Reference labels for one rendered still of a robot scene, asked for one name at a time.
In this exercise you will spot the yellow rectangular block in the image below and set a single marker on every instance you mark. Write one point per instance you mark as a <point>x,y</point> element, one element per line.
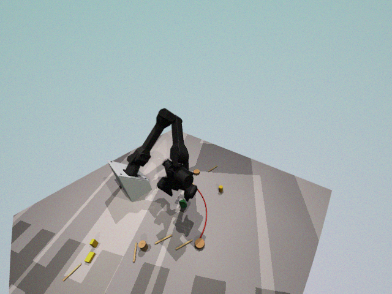
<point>89,257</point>

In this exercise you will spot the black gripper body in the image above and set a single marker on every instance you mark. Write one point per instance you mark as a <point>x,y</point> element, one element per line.
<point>171,184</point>

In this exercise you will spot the small yellow block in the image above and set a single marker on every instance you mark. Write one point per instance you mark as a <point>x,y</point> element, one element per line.
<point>93,243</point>

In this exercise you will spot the green cube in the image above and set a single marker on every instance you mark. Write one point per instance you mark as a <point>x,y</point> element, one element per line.
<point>182,203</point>

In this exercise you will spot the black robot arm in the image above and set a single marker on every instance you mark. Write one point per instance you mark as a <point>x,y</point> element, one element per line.
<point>178,168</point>

